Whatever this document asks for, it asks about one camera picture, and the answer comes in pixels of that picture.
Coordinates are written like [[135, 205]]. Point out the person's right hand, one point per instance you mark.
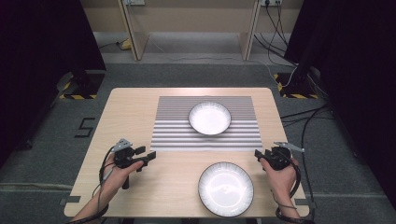
[[283, 182]]

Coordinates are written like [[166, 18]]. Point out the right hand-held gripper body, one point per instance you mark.
[[278, 158]]

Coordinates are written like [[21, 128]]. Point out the white ribbed plate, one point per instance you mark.
[[210, 118], [225, 189]]

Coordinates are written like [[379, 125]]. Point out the black curtain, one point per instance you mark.
[[358, 77], [37, 62]]

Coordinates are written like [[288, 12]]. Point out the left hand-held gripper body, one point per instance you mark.
[[124, 157]]

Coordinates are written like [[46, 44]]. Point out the person's left hand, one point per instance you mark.
[[113, 177]]

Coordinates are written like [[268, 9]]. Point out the grey striped placemat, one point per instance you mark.
[[171, 137]]

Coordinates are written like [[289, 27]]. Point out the beige floor strip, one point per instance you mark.
[[34, 186]]

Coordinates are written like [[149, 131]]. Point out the yellow floor object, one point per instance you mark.
[[126, 45]]

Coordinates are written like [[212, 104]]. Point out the black stand base hazard tape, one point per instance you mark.
[[295, 87], [84, 85]]

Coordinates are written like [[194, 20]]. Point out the white wall socket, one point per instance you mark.
[[271, 2], [134, 2]]

